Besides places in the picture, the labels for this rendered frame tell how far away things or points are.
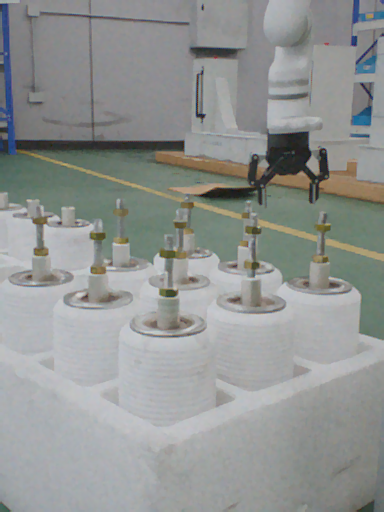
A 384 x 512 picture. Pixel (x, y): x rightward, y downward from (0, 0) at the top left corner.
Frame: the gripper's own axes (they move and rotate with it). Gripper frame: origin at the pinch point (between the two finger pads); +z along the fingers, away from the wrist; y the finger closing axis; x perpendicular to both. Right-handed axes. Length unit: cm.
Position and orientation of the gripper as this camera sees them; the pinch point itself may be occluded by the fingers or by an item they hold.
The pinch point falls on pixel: (287, 202)
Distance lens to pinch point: 131.3
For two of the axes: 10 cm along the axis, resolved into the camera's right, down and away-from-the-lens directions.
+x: 0.8, 3.4, -9.4
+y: -10.0, 0.8, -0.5
